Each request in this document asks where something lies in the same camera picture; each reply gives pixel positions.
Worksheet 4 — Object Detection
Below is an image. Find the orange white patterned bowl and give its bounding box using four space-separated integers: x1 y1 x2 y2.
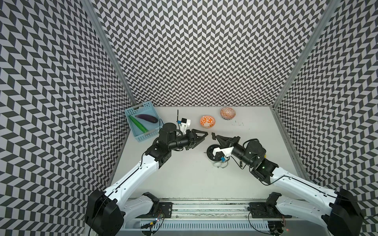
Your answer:
200 115 216 129

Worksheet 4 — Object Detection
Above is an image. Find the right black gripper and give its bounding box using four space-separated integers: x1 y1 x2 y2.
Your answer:
216 135 254 167

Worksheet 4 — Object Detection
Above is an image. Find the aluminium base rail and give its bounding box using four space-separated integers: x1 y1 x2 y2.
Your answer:
85 198 343 236

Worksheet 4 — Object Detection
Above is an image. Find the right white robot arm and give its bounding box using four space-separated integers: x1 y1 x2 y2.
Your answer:
212 133 365 236

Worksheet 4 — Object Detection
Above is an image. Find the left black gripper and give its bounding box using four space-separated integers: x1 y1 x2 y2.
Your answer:
168 128 207 150

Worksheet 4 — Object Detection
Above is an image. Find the green cucumber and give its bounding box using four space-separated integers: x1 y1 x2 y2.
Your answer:
129 116 148 133

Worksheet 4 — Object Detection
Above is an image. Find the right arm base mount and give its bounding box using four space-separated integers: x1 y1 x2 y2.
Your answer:
248 202 292 219

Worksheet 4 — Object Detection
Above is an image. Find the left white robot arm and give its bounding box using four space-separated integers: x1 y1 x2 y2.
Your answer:
85 123 208 236

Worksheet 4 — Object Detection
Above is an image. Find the white twin-bell alarm clock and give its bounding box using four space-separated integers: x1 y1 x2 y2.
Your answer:
206 145 229 169

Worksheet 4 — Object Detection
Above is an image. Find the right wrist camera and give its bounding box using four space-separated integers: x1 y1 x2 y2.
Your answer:
213 147 234 163

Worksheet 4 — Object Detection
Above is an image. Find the light blue perforated basket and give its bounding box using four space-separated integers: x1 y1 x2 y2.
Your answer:
124 101 164 142

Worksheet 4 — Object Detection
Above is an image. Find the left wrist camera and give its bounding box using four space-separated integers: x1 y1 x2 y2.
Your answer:
177 110 191 135

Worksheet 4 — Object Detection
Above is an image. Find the overturned orange patterned bowl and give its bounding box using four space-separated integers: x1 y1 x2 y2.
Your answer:
220 107 236 120

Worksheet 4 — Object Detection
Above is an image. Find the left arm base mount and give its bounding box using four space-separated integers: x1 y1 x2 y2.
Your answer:
139 202 173 218

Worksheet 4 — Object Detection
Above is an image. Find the dark purple eggplant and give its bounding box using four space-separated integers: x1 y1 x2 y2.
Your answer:
135 114 158 124

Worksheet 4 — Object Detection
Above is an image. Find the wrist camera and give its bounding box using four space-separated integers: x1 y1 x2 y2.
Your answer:
177 110 191 135
213 147 234 163

